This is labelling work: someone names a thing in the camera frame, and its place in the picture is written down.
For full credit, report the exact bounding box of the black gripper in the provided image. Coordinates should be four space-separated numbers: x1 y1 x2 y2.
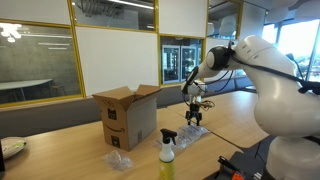
185 103 203 127

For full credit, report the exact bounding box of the clear printed air pillow strip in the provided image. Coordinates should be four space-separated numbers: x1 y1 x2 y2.
155 123 212 150

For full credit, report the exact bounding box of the white spray bottle black trigger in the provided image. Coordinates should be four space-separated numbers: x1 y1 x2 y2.
158 128 179 180

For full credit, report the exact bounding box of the small clear plastic bag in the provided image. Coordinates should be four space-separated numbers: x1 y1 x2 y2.
103 149 135 172

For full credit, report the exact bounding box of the brown cardboard shipping box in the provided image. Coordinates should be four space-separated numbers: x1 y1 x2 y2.
92 84 163 152

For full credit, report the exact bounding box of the black orange clamp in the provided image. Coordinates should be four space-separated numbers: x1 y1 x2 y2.
217 155 246 180

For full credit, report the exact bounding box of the yellow framed window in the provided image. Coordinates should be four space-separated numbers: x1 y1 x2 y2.
157 33 209 88
0 18 87 108

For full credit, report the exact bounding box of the dark stool behind glass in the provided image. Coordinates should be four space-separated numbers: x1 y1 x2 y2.
49 84 67 98

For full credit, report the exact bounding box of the grey bench sofa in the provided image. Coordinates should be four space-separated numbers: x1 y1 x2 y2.
0 74 268 138

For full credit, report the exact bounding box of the white table behind glass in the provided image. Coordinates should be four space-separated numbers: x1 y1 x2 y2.
0 78 54 103

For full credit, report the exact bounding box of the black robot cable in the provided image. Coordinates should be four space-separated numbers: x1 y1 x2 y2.
181 39 320 113

